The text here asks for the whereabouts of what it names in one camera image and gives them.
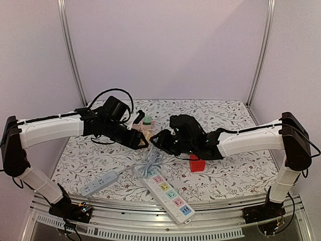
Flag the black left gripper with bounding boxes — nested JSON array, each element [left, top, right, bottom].
[[102, 118, 148, 150]]

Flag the beige cube socket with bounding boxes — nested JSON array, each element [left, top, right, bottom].
[[144, 133, 153, 149]]

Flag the red cube socket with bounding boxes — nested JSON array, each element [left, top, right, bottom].
[[189, 154, 206, 173]]

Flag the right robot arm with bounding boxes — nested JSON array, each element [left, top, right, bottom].
[[150, 112, 315, 223]]

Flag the pink round socket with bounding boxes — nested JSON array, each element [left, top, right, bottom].
[[132, 124, 156, 133]]

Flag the green cube adapter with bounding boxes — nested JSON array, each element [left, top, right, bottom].
[[142, 115, 153, 126]]

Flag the floral table mat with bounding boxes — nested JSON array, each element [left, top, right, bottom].
[[52, 100, 277, 202]]

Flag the grey-blue power strip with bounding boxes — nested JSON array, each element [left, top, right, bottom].
[[80, 171, 118, 197]]

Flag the white colourful power strip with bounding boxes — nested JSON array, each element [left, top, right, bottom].
[[141, 168, 196, 225]]

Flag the bundled light cables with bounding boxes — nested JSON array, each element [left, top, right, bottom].
[[117, 148, 164, 179]]

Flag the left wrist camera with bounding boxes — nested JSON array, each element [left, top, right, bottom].
[[126, 110, 145, 130]]

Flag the left aluminium frame post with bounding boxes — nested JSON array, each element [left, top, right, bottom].
[[57, 0, 88, 106]]

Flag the aluminium frame post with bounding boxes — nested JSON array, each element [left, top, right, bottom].
[[246, 0, 276, 108], [57, 0, 88, 106]]

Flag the right aluminium frame post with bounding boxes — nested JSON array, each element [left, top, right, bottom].
[[246, 0, 276, 108]]

